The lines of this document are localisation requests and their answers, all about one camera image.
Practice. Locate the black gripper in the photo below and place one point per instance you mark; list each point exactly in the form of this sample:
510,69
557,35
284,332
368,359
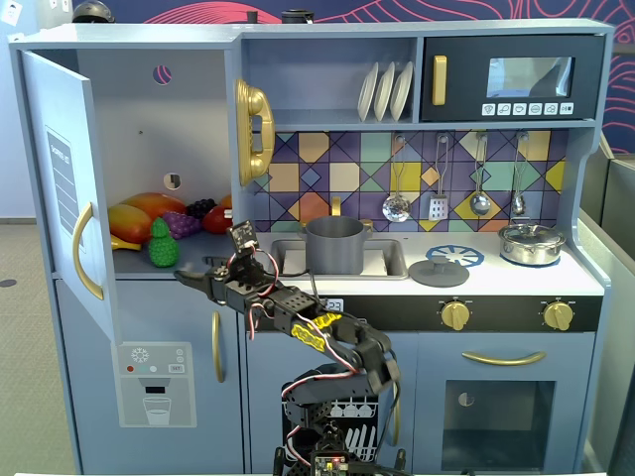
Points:
216,283

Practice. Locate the green toy pear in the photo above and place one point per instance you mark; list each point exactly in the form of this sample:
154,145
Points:
164,248

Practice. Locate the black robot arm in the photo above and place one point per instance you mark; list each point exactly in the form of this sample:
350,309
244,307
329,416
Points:
367,347

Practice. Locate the blue-gray hinged cabinet door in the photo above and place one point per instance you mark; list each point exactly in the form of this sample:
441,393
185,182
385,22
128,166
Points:
59,99

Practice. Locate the red toy fruit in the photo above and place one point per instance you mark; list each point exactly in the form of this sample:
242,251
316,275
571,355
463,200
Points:
215,220

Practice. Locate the purple toy grapes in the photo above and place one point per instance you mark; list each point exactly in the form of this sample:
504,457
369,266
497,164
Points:
183,225

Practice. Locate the blue-gray toy kitchen unit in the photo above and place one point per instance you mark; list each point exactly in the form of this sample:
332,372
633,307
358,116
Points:
164,307

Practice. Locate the dark toy grapes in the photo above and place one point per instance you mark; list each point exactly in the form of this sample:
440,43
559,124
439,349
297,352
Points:
201,208

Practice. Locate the orange toy fruit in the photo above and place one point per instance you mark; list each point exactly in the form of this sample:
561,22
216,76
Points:
226,201

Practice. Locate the red-orange toy mango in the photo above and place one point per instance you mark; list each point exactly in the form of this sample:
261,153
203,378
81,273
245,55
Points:
156,203

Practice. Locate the yellow toy banana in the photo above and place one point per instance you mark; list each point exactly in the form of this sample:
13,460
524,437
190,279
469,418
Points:
124,243

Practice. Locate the yellow-orange toy fruit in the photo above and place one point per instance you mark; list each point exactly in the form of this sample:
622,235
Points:
129,223

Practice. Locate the gray plastic pot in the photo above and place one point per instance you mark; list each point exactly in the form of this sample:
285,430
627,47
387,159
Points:
335,248

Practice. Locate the gold toy faucet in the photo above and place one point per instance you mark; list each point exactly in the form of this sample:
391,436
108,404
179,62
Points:
336,205

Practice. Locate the gold toy telephone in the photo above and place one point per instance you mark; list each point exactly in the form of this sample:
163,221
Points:
253,104

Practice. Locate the gray toy sink basin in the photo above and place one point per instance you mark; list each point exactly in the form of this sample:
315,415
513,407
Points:
392,258

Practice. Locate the metal toy skimmer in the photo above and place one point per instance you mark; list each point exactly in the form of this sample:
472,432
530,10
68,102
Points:
396,208

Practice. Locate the round dark floor plate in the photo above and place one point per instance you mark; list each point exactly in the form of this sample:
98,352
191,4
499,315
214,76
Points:
7,282

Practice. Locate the robot controller circuit board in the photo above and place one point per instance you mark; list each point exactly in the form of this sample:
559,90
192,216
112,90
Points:
330,463

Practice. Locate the gray pot lid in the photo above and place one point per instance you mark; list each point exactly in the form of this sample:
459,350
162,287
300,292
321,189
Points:
439,275

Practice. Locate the white toy plate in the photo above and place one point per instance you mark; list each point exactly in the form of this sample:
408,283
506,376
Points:
383,94
367,94
401,91

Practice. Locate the metal slotted toy spatula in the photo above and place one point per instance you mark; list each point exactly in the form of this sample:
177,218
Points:
437,208

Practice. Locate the gold stove knob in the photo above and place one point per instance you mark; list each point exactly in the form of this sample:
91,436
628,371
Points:
455,315
558,315

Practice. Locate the black cylindrical object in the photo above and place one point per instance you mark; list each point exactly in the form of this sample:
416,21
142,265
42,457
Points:
296,17

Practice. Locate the metal toy ladle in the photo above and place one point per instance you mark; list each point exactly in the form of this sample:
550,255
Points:
479,203

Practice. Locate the dark helmet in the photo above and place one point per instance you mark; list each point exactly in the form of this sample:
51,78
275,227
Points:
93,12

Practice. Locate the small metal toy spoon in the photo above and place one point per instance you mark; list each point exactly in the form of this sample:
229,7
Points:
518,203

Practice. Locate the shiny steel toy pot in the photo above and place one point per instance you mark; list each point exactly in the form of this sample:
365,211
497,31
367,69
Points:
531,245

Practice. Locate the black toy microwave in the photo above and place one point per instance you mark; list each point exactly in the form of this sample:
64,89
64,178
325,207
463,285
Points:
466,74

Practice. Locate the black camera circuit board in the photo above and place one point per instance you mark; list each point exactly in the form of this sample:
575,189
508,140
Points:
242,235

